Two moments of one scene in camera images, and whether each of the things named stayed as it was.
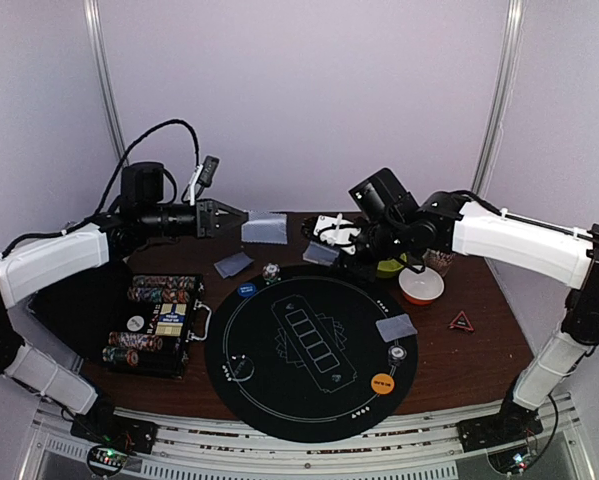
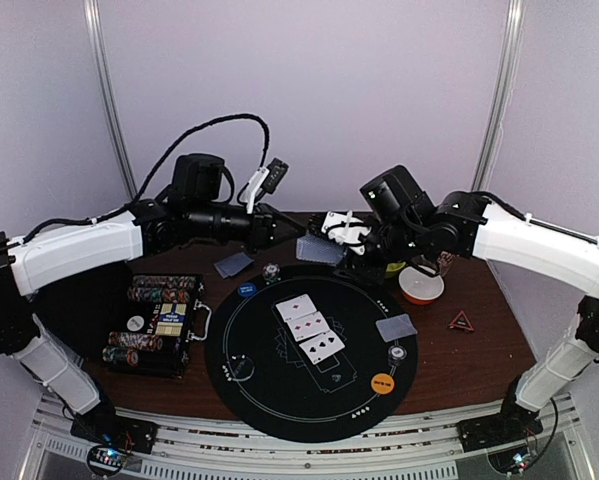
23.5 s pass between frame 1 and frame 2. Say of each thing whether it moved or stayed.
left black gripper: moved
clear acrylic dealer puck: stayed
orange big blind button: stayed
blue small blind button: stayed
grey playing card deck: moved
